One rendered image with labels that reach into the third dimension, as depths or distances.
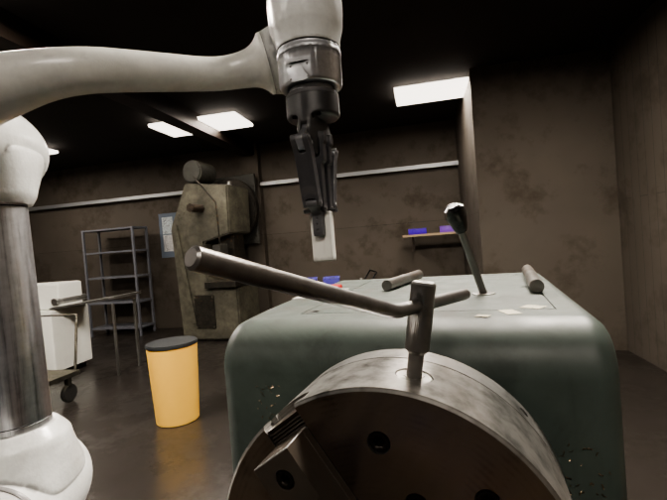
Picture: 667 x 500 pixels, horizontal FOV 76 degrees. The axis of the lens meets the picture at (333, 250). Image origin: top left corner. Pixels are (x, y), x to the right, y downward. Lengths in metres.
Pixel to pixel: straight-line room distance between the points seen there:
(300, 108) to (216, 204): 5.94
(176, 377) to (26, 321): 2.86
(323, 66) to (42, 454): 0.74
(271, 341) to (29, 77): 0.46
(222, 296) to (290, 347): 5.98
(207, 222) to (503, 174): 4.09
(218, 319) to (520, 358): 6.25
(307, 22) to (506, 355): 0.48
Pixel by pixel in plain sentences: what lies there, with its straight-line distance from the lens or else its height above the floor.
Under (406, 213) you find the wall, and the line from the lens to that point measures 7.01.
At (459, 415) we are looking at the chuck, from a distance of 0.37.
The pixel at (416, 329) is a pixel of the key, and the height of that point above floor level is 1.28.
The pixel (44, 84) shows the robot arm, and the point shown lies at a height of 1.59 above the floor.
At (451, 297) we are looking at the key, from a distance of 0.43.
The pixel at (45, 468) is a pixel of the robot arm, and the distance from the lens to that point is 0.90.
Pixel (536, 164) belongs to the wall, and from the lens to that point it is 5.09.
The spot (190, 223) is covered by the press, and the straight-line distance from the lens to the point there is 6.79.
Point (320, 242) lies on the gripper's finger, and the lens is 0.61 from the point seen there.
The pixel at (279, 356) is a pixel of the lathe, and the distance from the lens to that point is 0.58.
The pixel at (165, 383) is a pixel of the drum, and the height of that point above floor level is 0.36.
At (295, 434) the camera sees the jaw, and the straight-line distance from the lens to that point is 0.40.
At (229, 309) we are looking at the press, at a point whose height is 0.48.
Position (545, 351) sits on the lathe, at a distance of 0.52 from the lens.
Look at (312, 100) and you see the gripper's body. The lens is 0.60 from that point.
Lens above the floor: 1.36
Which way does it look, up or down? 1 degrees down
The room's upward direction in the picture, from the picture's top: 4 degrees counter-clockwise
